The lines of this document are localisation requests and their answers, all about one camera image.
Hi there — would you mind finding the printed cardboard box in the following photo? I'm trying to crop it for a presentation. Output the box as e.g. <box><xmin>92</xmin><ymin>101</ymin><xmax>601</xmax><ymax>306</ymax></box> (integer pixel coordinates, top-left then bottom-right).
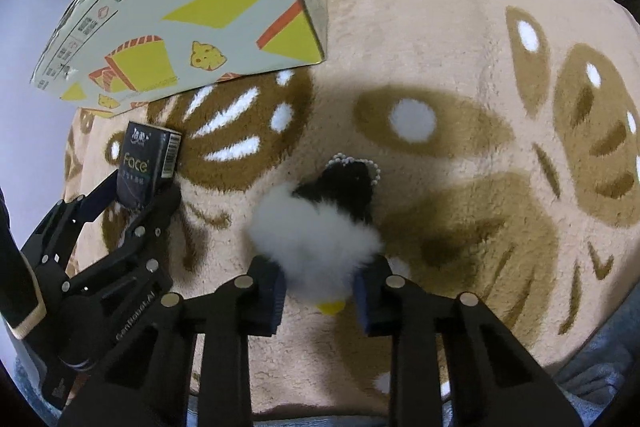
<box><xmin>30</xmin><ymin>0</ymin><xmax>328</xmax><ymax>117</ymax></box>

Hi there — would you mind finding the beige patterned plush blanket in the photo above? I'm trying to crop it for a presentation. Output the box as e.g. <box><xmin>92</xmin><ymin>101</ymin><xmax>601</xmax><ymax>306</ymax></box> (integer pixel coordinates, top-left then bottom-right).
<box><xmin>64</xmin><ymin>0</ymin><xmax>639</xmax><ymax>373</ymax></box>

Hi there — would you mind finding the white black fluffy bird plush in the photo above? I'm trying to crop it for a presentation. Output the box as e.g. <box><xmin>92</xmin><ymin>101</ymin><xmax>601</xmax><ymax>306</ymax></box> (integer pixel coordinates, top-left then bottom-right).
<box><xmin>246</xmin><ymin>153</ymin><xmax>383</xmax><ymax>315</ymax></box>

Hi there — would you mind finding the black Face tissue pack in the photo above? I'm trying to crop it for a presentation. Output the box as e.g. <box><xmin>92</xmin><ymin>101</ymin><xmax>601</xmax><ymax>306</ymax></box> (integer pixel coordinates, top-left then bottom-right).
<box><xmin>116</xmin><ymin>121</ymin><xmax>182</xmax><ymax>210</ymax></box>

